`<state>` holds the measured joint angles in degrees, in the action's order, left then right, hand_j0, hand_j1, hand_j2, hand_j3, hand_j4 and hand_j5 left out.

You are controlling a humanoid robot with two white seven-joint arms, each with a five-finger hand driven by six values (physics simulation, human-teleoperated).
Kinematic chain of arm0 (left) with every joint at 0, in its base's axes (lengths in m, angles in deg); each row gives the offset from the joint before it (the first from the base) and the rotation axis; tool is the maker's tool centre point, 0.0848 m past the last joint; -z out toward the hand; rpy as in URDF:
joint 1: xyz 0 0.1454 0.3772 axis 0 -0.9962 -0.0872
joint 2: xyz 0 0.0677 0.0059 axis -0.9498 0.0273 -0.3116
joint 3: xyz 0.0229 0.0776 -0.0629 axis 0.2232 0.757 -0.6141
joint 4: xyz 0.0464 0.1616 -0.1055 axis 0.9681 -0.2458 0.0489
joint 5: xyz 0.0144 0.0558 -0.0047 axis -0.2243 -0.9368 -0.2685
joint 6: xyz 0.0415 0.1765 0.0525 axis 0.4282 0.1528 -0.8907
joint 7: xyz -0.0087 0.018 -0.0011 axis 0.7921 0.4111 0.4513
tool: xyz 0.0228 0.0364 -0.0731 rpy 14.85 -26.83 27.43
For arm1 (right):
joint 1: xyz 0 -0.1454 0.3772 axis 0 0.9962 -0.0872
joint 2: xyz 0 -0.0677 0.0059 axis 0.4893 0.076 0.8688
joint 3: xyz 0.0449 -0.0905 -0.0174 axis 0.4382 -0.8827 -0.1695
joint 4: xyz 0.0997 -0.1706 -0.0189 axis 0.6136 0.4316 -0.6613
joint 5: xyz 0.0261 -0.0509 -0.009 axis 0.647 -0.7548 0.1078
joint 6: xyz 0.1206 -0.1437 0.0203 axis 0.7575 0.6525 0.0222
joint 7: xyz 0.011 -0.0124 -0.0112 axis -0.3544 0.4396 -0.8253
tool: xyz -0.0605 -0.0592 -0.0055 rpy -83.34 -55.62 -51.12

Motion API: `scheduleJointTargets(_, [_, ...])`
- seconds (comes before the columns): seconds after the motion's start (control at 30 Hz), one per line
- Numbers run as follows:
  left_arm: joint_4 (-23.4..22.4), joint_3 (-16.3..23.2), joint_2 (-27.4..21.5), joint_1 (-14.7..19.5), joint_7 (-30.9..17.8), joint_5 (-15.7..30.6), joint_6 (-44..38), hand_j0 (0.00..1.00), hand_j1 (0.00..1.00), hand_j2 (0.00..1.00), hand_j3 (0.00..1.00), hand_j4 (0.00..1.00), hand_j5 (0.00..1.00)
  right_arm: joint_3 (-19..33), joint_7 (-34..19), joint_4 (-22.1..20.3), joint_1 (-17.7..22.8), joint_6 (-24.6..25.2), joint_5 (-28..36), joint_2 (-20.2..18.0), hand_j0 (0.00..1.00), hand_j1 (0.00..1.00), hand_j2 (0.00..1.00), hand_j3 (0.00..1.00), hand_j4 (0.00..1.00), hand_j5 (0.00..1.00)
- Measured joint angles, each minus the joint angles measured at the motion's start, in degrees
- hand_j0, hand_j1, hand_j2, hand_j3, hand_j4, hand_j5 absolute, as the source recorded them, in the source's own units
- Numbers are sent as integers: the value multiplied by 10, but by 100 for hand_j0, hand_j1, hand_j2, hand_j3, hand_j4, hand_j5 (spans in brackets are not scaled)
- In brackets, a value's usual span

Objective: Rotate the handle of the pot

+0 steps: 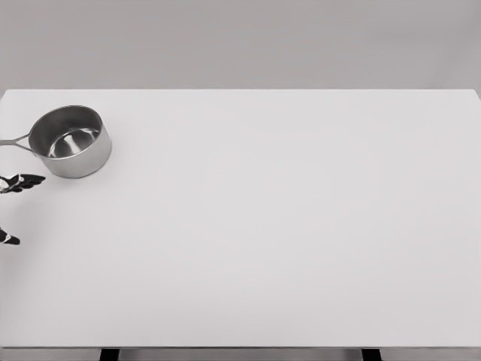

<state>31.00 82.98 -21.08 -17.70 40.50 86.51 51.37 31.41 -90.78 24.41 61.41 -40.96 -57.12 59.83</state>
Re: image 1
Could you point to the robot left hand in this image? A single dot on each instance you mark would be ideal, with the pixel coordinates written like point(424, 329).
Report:
point(22, 181)

